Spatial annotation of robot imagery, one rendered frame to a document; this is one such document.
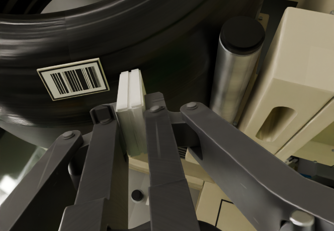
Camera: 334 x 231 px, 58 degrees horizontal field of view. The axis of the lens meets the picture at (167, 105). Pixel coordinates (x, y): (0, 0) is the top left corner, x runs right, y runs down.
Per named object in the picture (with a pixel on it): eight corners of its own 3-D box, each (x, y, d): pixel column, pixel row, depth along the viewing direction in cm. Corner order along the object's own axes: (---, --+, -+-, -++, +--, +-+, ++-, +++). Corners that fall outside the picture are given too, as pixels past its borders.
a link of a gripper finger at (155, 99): (147, 131, 14) (208, 117, 14) (143, 94, 19) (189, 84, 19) (153, 157, 15) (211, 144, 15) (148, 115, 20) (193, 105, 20)
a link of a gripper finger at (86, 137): (126, 164, 15) (67, 178, 15) (127, 120, 20) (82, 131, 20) (118, 139, 14) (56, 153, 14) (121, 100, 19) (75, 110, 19)
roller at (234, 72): (208, 124, 63) (229, 131, 62) (202, 144, 62) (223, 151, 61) (227, 9, 31) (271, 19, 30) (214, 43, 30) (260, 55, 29)
